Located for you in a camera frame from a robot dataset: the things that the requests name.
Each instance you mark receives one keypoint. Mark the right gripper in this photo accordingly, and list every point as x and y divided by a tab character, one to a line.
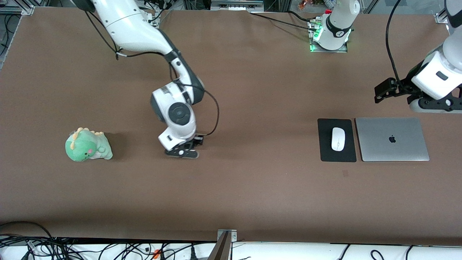
198	140

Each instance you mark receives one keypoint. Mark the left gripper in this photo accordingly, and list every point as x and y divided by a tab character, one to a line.
403	86

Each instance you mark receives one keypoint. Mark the white computer mouse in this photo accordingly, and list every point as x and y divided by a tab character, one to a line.
338	139

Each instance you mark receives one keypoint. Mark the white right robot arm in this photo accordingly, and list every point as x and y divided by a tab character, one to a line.
126	25

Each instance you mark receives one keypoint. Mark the black mouse pad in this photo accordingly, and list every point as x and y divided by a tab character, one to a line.
325	155

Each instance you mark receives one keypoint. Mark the silver laptop with apple logo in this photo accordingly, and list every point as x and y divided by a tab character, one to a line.
391	148

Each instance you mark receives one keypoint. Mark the green dinosaur plush toy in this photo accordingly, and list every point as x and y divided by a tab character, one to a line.
85	146

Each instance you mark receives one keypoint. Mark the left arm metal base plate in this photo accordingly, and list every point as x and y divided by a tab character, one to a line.
326	50

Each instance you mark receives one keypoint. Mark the aluminium frame corner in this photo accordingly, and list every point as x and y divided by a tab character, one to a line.
14	9
441	18

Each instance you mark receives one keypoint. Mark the aluminium profile post with bracket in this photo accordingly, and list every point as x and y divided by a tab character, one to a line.
222	249

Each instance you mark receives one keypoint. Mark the metal rail behind table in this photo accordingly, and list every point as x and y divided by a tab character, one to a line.
234	4

